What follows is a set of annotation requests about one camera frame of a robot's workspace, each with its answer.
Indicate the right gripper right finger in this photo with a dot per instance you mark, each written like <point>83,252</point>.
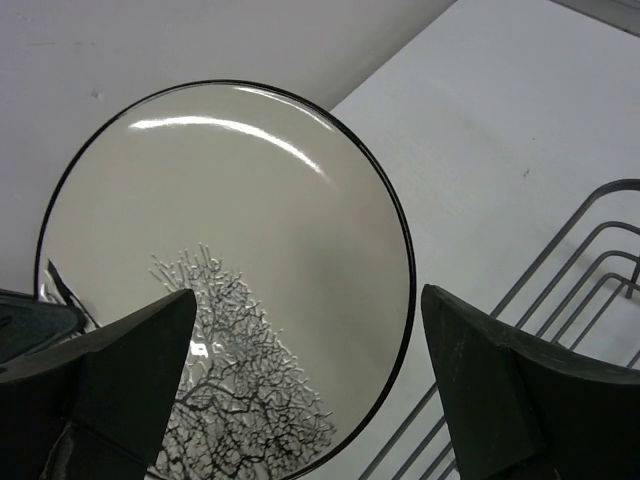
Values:
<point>518,407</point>

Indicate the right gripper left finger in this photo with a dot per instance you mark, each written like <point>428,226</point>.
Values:
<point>97,406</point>

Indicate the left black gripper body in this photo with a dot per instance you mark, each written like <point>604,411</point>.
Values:
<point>29,326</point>

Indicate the cream tree pattern plate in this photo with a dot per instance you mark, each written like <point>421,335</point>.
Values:
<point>294,242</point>

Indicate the grey wire dish rack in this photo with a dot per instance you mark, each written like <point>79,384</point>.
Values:
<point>581,292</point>

